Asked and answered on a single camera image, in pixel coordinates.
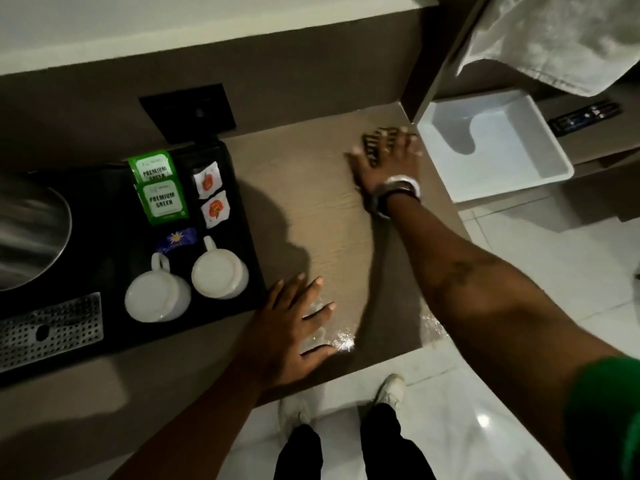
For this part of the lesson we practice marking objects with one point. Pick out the person's left forearm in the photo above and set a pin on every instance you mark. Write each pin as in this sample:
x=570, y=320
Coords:
x=200, y=429

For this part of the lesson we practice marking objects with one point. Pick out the person's right hand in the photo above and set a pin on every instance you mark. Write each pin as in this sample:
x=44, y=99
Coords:
x=387, y=167

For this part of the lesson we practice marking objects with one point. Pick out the white towel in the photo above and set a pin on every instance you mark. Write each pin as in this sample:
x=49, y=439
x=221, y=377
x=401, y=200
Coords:
x=555, y=34

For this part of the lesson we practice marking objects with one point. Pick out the person's left thumb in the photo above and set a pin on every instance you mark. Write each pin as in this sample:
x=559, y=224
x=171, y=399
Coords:
x=320, y=354

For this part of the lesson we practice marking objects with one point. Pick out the brown wardrobe side panel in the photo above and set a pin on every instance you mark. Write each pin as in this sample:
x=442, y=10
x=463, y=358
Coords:
x=440, y=49

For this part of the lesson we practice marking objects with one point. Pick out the person's right thumb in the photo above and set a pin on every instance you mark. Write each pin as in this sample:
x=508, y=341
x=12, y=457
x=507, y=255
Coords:
x=357, y=162

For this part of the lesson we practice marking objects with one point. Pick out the person's left little finger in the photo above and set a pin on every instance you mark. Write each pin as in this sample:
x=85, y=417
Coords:
x=275, y=293

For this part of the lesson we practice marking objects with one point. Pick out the black serving tray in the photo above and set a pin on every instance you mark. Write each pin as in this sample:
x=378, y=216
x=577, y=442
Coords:
x=115, y=254

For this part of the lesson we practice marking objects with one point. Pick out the black trousers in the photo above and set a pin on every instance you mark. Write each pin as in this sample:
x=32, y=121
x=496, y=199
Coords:
x=392, y=444

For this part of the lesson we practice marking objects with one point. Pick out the black wall socket plate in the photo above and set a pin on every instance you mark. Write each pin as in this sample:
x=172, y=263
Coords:
x=187, y=112

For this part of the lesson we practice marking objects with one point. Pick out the silver wristwatch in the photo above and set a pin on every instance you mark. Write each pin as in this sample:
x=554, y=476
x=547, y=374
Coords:
x=400, y=185

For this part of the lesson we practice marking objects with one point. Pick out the person's right forearm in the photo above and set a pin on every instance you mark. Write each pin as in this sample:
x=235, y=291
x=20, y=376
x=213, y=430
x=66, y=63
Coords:
x=490, y=314

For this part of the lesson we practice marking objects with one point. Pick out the white shoe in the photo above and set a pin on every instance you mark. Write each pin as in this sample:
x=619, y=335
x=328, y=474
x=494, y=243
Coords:
x=292, y=412
x=391, y=390

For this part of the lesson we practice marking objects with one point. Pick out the person's left middle finger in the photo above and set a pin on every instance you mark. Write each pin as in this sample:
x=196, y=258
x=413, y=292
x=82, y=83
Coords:
x=311, y=294

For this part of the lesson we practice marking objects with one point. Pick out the green shirt sleeve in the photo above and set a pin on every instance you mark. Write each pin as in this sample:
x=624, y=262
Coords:
x=605, y=419

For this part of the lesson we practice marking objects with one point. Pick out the black remote control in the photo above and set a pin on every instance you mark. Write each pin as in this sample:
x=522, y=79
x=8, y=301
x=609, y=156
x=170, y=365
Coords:
x=585, y=117

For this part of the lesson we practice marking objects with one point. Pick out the white sachet with red print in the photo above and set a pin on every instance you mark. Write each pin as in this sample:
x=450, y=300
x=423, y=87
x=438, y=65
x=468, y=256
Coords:
x=216, y=209
x=208, y=180

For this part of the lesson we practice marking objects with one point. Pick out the person's left hand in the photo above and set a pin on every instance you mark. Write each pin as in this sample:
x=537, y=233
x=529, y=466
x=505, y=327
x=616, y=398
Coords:
x=277, y=339

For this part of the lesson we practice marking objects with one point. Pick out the white ceramic cup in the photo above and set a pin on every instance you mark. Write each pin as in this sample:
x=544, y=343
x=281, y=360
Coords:
x=156, y=294
x=219, y=272

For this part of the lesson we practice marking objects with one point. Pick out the green tea packet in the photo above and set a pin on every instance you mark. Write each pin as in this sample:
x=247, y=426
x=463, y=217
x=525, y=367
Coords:
x=162, y=201
x=151, y=166

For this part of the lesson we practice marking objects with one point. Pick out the blue sachet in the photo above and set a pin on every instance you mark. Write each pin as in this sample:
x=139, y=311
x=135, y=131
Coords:
x=176, y=239

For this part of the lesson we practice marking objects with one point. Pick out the white plastic tray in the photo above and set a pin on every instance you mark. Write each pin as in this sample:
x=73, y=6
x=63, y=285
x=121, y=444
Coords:
x=505, y=149

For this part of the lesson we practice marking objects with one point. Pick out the steel kettle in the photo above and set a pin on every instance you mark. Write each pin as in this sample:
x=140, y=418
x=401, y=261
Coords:
x=27, y=234

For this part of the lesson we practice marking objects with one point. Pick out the dark striped item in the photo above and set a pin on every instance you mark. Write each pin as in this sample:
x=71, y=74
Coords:
x=371, y=143

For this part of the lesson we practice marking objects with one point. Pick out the perforated metal drip tray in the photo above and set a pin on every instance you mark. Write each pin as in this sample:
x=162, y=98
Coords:
x=50, y=329

